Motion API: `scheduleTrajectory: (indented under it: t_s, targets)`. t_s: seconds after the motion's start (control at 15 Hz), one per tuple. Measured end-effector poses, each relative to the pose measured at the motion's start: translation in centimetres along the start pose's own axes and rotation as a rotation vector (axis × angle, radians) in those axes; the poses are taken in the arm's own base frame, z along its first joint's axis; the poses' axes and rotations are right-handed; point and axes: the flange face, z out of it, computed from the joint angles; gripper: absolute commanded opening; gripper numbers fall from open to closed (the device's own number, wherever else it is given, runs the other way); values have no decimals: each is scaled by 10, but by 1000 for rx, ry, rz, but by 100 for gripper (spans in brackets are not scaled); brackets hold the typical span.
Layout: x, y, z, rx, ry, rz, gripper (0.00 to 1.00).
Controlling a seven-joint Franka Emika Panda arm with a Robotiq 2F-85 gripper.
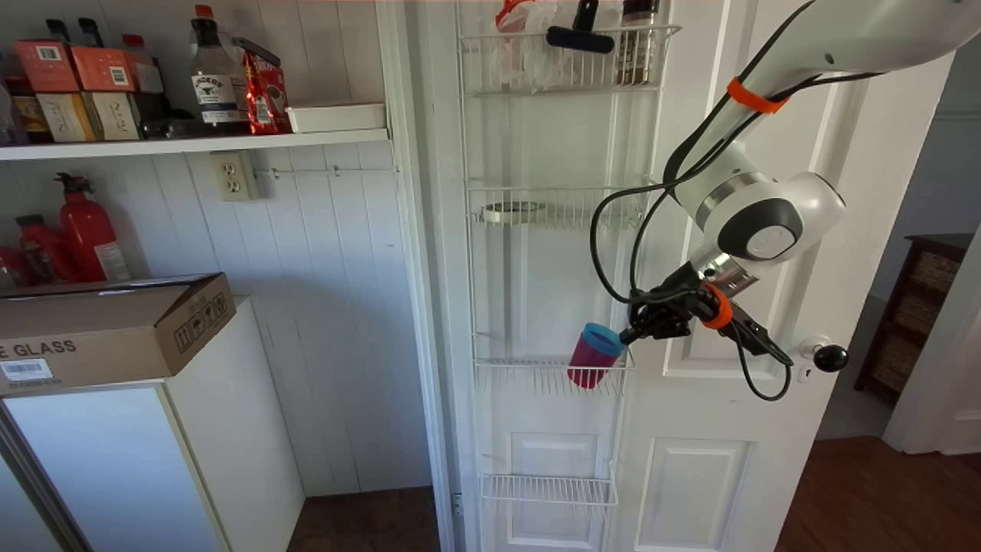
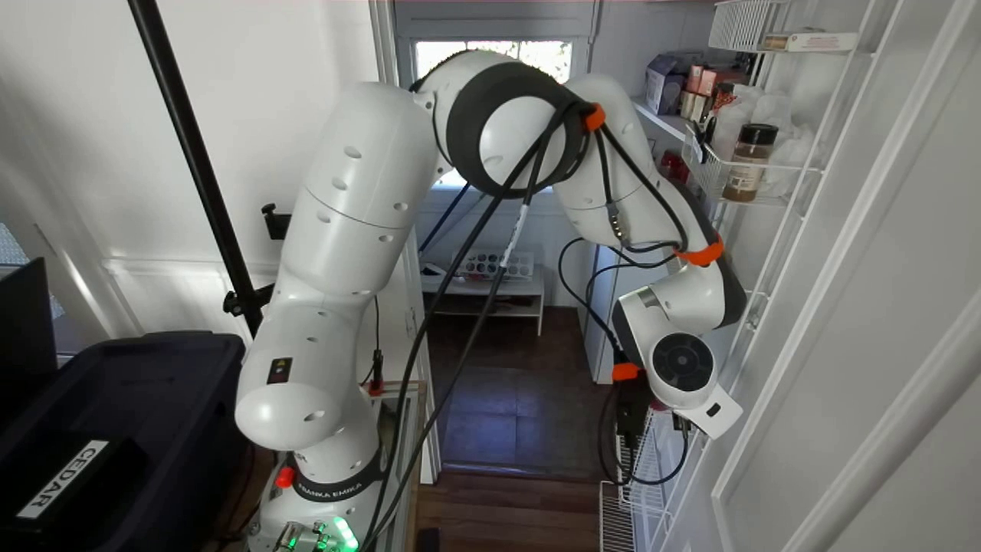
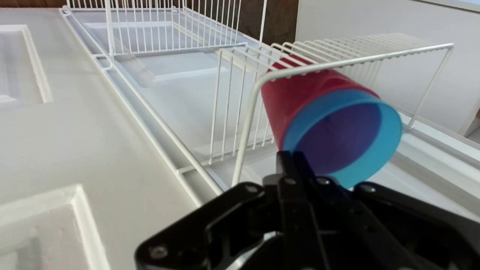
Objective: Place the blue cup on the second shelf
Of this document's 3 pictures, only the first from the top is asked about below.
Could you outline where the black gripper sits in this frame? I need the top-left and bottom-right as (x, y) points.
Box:
(616, 262), (735, 347)

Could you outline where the white panel door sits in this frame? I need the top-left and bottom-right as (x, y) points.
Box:
(448, 0), (959, 552)

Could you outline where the black door knob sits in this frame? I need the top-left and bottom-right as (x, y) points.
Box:
(810, 339), (854, 377)

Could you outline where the brown wooden dresser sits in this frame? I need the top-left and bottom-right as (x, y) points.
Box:
(848, 229), (973, 408)

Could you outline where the clear bag with red print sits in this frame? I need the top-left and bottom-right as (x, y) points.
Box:
(488, 0), (544, 67)

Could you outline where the flat white box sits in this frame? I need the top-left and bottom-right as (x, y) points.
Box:
(281, 97), (389, 138)

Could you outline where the red snack bag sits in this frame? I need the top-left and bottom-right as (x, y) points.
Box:
(231, 36), (295, 138)

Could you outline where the dark glass bottle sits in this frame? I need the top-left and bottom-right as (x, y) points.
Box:
(186, 3), (247, 132)

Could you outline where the dark bottle with red cap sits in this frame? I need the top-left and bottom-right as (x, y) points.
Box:
(120, 30), (175, 138)

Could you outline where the brown cardboard box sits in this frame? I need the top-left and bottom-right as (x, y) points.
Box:
(0, 270), (243, 400)

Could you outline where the white cabinet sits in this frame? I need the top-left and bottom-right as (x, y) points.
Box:
(0, 297), (309, 552)

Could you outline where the large red fire extinguisher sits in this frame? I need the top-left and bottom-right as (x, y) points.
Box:
(53, 169), (132, 288)

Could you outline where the cream carton box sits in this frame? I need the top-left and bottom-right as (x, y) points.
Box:
(85, 89), (144, 143)
(32, 89), (102, 143)

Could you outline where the orange carton box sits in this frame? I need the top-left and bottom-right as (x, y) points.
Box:
(69, 42), (138, 95)
(11, 36), (83, 97)

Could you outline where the grey metal bar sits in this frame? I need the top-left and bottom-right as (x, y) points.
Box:
(0, 405), (93, 552)

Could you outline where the small orange cable tie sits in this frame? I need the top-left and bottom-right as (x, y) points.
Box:
(701, 283), (737, 333)

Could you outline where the white wire door rack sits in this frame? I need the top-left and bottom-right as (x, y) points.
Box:
(454, 21), (683, 514)

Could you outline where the large orange cable tie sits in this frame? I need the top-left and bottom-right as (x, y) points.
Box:
(724, 76), (789, 117)

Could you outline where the black T-shaped handle tool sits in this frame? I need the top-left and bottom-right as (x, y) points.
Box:
(543, 0), (620, 58)

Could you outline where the white wall outlet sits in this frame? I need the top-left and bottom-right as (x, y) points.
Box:
(208, 149), (260, 206)

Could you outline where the white wall shelf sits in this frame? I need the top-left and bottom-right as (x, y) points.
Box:
(0, 125), (396, 164)

